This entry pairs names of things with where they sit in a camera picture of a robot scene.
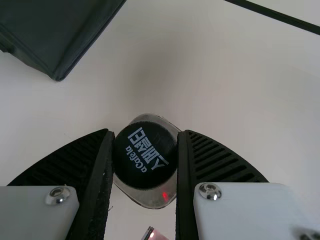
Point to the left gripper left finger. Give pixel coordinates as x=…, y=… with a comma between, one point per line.
x=62, y=162

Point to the dark coffee bottle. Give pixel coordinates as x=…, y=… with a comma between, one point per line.
x=145, y=155

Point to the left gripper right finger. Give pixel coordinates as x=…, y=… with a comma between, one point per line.
x=225, y=170

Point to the dark grey bag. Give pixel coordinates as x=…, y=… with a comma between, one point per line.
x=50, y=30

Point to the black strip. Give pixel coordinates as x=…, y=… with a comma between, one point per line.
x=275, y=13

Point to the small square scanner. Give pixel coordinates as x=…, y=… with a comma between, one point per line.
x=156, y=235

